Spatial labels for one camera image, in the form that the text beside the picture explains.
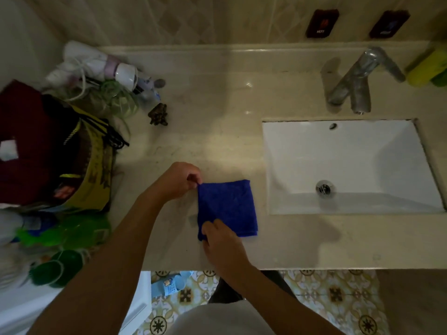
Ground green shampoo bottle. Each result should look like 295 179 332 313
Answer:
431 69 447 88

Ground green plastic bottle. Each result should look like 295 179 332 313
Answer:
15 212 113 251

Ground dark green round lidded jar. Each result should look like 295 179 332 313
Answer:
29 248 85 289

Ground person's white shirt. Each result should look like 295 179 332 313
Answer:
167 299 277 335

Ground chrome faucet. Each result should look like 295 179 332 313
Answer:
326 46 407 116

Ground blue capped bottle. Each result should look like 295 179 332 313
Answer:
10 213 59 243

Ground person's dark trousers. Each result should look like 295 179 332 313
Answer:
208 270 298 305

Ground blue cloth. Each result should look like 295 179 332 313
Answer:
196 179 259 242

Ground yellow black bag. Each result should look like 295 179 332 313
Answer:
34 97 116 214

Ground person's left hand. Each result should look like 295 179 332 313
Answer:
150 161 203 205

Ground brown hair claw clip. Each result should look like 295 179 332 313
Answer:
147 102 169 127

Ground white hair dryer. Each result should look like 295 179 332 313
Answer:
44 40 139 94

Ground white rectangular sink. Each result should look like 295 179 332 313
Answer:
262 118 446 216

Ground white blue printed tube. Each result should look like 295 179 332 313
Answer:
135 75 162 102

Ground dark red sign blue symbol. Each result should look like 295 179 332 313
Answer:
369 9 411 40

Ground black cord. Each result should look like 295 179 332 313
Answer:
81 116 130 150

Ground person's left forearm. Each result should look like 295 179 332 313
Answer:
27 190 168 335

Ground white plastic bag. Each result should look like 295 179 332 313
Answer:
0 209 39 290

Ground person's right hand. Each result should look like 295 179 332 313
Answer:
201 219 252 276

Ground person's right forearm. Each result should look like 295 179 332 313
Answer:
223 261 345 335

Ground dark red towel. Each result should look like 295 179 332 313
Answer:
0 80 53 207

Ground yellow bottle white flip cap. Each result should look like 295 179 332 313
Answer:
406 47 447 88

